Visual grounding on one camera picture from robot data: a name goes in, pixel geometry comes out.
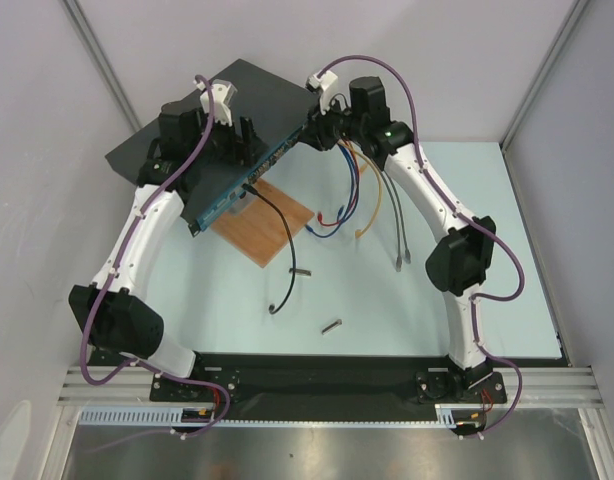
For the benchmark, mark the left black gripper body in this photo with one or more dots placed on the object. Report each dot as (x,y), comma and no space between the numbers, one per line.
(223,144)

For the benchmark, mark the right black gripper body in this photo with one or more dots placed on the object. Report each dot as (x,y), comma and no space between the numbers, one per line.
(316,130)

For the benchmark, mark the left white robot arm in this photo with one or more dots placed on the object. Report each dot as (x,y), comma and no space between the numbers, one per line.
(183,164)

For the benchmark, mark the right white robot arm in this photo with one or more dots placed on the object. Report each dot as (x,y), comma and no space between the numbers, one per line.
(457,265)

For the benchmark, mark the wooden board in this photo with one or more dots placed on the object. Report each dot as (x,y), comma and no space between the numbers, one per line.
(256,230)

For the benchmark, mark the dark grey network switch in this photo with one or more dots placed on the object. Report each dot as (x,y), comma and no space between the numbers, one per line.
(268,115)

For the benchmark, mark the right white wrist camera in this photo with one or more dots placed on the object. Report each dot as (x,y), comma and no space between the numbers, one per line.
(325,84)

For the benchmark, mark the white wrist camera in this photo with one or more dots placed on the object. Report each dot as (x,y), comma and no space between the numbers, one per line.
(218,95)
(325,84)

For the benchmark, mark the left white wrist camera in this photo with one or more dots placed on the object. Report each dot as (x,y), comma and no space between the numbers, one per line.
(218,95)

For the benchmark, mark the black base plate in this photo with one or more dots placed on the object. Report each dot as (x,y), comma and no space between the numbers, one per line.
(356,387)

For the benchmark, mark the white cable duct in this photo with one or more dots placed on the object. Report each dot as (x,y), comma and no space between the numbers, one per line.
(196,417)

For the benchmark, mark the aluminium rail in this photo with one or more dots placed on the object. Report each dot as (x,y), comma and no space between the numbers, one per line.
(557,388)

